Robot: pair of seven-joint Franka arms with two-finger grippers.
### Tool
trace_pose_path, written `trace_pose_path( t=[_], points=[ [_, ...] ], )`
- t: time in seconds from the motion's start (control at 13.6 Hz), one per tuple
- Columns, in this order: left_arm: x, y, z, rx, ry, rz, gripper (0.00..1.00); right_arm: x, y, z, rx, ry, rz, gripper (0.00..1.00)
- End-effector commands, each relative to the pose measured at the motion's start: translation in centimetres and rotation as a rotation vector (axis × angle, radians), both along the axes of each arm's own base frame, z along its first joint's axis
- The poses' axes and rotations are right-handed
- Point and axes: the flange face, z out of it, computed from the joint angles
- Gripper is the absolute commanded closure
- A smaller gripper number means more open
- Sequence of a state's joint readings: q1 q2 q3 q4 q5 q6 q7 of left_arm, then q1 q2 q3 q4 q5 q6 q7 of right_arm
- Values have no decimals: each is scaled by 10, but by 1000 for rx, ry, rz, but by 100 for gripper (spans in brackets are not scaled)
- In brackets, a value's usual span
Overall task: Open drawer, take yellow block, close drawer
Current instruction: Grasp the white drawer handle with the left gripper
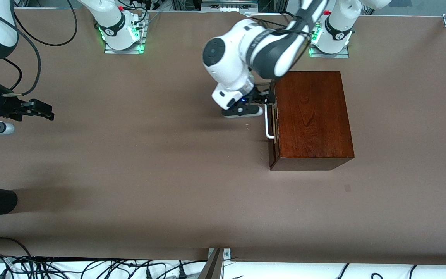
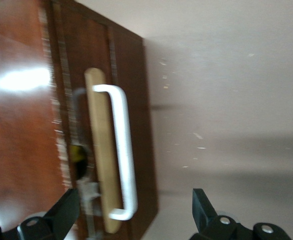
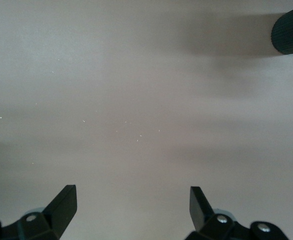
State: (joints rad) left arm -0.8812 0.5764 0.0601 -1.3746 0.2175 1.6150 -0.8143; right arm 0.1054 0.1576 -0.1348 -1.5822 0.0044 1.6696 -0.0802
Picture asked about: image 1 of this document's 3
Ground dark brown wooden cabinet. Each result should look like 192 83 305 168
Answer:
268 71 355 171

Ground brown paper table cover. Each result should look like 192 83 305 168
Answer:
0 8 446 267

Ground dark metal beam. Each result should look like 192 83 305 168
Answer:
198 248 225 279

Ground black cable with metal plug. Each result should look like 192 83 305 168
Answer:
0 8 42 97

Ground short black arm cable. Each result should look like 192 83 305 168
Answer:
2 57 23 93

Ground black looping arm cable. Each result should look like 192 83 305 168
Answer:
13 0 79 47

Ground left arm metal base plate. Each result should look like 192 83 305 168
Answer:
309 21 350 59

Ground silver aluminium frame rail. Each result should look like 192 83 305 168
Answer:
201 0 259 11

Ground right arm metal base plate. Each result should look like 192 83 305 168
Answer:
104 12 147 55

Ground large black looped floor cable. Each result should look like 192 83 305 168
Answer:
0 236 34 259

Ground tangled black floor cable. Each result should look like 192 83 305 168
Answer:
0 254 142 279

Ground silver metal bracket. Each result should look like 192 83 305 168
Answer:
208 248 232 261

